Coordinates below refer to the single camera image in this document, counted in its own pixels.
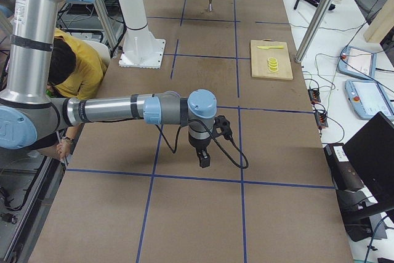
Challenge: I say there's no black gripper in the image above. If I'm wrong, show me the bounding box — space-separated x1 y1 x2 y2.
188 134 211 168

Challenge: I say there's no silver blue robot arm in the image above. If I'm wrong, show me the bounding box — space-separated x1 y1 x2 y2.
1 0 217 168

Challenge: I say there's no wooden cutting board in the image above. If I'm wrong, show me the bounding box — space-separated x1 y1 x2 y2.
250 40 293 81

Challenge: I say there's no yellow plastic knife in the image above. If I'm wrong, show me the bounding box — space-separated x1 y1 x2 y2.
256 45 284 50

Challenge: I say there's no orange circuit board near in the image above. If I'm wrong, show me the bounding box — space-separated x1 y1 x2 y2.
314 110 328 129

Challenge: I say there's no orange circuit board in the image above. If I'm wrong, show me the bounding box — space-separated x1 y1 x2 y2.
314 110 328 129
308 88 321 104

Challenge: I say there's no orange circuit board far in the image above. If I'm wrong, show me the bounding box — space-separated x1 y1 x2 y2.
308 88 321 104

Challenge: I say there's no person in yellow shirt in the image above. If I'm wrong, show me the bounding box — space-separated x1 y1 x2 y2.
33 28 107 161

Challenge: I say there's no black box with label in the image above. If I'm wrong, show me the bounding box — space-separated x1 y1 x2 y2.
324 143 364 192

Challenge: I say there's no black monitor with stand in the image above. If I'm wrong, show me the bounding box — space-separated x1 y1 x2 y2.
336 111 393 241

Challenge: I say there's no blue teach pendant near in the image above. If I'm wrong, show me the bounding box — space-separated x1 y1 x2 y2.
345 79 393 121

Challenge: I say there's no blue teach pendant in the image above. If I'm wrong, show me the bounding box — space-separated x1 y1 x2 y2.
337 46 377 79
345 79 393 121

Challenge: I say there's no blue teach pendant far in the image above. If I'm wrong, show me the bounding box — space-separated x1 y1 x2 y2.
337 46 377 79

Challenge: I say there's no light wooden plank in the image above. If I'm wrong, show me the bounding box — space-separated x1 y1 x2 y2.
363 0 394 43

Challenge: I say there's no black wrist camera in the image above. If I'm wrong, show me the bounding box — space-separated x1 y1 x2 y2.
212 115 233 140

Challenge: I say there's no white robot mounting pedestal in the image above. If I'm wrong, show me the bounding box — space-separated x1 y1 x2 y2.
119 0 166 69

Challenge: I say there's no aluminium frame post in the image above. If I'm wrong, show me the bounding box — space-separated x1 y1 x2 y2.
295 0 332 63

